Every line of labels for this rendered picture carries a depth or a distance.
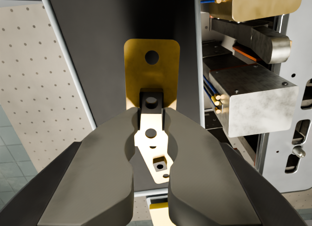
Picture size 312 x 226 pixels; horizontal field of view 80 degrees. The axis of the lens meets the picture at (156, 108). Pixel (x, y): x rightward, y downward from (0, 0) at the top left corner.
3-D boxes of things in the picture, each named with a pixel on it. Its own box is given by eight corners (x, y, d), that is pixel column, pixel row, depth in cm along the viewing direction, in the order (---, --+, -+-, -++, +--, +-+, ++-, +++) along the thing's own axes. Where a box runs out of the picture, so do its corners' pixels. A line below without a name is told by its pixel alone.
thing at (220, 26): (218, 29, 61) (266, 46, 36) (209, 30, 62) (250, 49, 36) (218, 16, 59) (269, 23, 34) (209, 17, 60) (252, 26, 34)
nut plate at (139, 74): (172, 143, 16) (174, 152, 15) (128, 143, 16) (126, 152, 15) (179, 39, 13) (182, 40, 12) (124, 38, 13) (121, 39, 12)
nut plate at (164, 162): (180, 176, 28) (181, 183, 27) (156, 182, 29) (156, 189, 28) (163, 134, 24) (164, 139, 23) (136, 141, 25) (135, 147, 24)
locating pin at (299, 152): (295, 148, 49) (307, 159, 46) (287, 149, 49) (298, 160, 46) (297, 142, 48) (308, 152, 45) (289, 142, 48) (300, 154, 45)
